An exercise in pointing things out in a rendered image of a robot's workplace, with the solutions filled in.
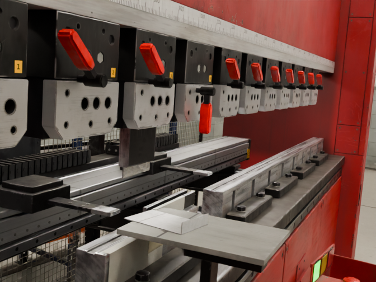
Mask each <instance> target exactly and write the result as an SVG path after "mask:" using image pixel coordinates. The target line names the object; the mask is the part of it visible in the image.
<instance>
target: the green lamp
mask: <svg viewBox="0 0 376 282"><path fill-rule="evenodd" d="M320 262H321V261H318V262H317V263H316V264H315V266H314V275H313V282H315V281H316V280H317V278H318V277H319V268H320Z"/></svg>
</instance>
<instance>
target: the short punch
mask: <svg viewBox="0 0 376 282"><path fill-rule="evenodd" d="M155 143H156V127H153V128H146V129H129V128H125V129H120V145H119V166H120V167H122V168H123V175H122V178H125V177H129V176H132V175H136V174H139V173H142V172H145V171H149V168H150V161H153V160H154V153H155Z"/></svg>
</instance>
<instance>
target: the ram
mask: <svg viewBox="0 0 376 282"><path fill-rule="evenodd" d="M14 1H19V2H24V3H27V4H28V10H58V11H63V12H68V13H72V14H76V15H81V16H85V17H90V18H95V19H98V20H103V21H107V22H112V23H115V24H119V25H120V28H137V29H142V30H147V31H151V32H156V33H159V34H164V35H168V36H173V37H176V39H180V40H191V41H196V42H199V43H203V44H208V45H212V46H214V47H215V48H225V49H230V50H235V51H240V52H242V53H246V54H252V55H257V56H260V57H263V58H269V59H274V60H278V61H280V62H287V63H292V64H296V65H301V66H303V67H308V68H313V69H318V70H319V72H322V73H334V68H333V67H329V66H327V65H323V64H320V63H316V62H313V61H310V60H306V59H303V58H300V57H296V56H293V55H290V54H287V53H283V52H280V51H277V50H273V49H269V48H266V47H263V46H260V45H256V44H253V43H249V42H246V41H243V40H240V39H236V38H233V37H230V36H227V35H223V34H219V33H217V32H213V31H209V30H206V29H202V28H200V27H196V26H193V25H189V24H186V23H183V22H180V21H176V20H173V19H170V18H167V17H163V16H159V15H156V14H153V13H150V12H146V11H142V10H139V9H136V8H133V7H129V6H126V5H123V4H119V3H116V2H113V1H109V0H14ZM171 1H174V2H176V3H179V4H182V5H184V6H187V7H190V8H192V9H195V10H197V11H200V12H203V13H206V14H208V15H211V16H214V17H216V18H219V19H221V20H224V21H227V22H230V23H232V24H235V25H237V26H240V27H243V28H246V29H248V30H251V31H254V32H256V33H258V34H261V35H264V36H267V37H270V38H272V39H275V40H277V41H280V42H282V43H285V44H288V45H291V46H293V47H296V48H298V49H302V50H304V51H307V52H309V53H312V54H315V55H318V56H320V57H323V58H325V59H328V60H331V61H333V62H335V56H336V46H337V36H338V29H339V19H340V8H341V0H171Z"/></svg>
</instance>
